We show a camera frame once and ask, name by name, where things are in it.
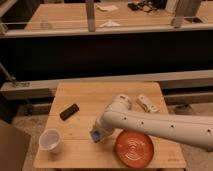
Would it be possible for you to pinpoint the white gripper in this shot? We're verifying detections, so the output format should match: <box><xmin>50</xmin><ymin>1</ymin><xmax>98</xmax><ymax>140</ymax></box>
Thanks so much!
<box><xmin>90</xmin><ymin>118</ymin><xmax>115</xmax><ymax>143</ymax></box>

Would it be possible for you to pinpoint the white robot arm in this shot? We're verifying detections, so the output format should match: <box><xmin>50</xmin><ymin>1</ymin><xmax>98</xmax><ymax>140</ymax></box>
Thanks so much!
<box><xmin>90</xmin><ymin>94</ymin><xmax>213</xmax><ymax>151</ymax></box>

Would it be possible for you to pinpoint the orange ceramic bowl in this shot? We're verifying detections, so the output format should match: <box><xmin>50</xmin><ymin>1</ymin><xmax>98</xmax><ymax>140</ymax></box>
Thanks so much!
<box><xmin>114</xmin><ymin>131</ymin><xmax>154</xmax><ymax>168</ymax></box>

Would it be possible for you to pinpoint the black rectangular block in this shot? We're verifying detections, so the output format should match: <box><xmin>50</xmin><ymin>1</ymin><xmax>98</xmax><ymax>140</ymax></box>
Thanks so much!
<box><xmin>60</xmin><ymin>104</ymin><xmax>79</xmax><ymax>121</ymax></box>

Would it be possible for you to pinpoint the brown cardboard box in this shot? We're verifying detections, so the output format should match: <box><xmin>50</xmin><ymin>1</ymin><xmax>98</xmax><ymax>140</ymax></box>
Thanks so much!
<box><xmin>0</xmin><ymin>120</ymin><xmax>31</xmax><ymax>171</ymax></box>

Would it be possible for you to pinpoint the white crumpled paper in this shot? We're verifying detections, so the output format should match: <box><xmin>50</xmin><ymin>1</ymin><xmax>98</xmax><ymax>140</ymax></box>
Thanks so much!
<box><xmin>99</xmin><ymin>20</ymin><xmax>120</xmax><ymax>27</ymax></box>

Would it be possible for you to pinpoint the wooden background table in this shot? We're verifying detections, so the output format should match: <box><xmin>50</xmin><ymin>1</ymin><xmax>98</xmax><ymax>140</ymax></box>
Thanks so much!
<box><xmin>25</xmin><ymin>1</ymin><xmax>213</xmax><ymax>30</ymax></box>

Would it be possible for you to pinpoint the white paper sheet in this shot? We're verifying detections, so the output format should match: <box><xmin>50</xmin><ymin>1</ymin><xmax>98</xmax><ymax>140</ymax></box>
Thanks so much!
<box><xmin>97</xmin><ymin>5</ymin><xmax>118</xmax><ymax>12</ymax></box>

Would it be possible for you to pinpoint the grey metal post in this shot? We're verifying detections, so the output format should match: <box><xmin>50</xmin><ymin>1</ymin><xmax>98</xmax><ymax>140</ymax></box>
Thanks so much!
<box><xmin>171</xmin><ymin>0</ymin><xmax>202</xmax><ymax>28</ymax></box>
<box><xmin>86</xmin><ymin>0</ymin><xmax>96</xmax><ymax>32</ymax></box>

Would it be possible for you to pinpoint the black cables bundle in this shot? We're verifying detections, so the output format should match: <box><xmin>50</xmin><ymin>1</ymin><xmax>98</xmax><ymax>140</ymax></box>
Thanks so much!
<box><xmin>127</xmin><ymin>0</ymin><xmax>167</xmax><ymax>13</ymax></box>

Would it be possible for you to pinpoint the grey metal post right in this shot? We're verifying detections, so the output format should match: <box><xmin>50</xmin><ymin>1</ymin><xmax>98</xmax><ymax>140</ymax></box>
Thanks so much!
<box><xmin>171</xmin><ymin>0</ymin><xmax>202</xmax><ymax>28</ymax></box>

